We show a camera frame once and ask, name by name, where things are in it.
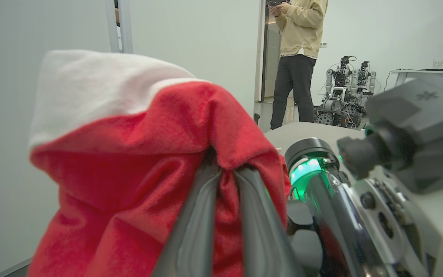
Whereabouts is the white window frame post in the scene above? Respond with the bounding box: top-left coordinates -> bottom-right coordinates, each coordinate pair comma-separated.
105,0 -> 134,54

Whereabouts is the black cable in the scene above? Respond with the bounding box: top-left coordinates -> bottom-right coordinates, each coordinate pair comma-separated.
383,69 -> 399,93

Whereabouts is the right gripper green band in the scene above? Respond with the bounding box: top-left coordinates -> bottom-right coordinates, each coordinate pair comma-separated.
235,158 -> 443,277

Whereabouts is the light beige sofa seat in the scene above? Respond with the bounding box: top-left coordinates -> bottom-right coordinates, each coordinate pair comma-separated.
264,122 -> 443,277

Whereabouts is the red and white jacket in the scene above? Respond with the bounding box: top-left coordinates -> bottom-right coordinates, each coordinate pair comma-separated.
27,49 -> 292,277

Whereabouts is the grey metal door frame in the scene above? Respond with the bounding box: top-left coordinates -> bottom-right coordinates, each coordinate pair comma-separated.
254,0 -> 281,103

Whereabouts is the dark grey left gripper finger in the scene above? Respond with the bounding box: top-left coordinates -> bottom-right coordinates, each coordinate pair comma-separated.
150,165 -> 223,277

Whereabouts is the grey wheeled background robot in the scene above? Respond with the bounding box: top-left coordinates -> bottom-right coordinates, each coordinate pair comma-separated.
354,61 -> 378,116
314,56 -> 357,128

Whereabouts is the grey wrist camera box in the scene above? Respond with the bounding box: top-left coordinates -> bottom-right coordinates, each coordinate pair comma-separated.
337,77 -> 443,195

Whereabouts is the white table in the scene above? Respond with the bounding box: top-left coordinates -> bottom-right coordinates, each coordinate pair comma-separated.
391,69 -> 443,87

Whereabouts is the person in beige hoodie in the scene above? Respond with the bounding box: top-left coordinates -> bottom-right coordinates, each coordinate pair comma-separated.
268,0 -> 328,130

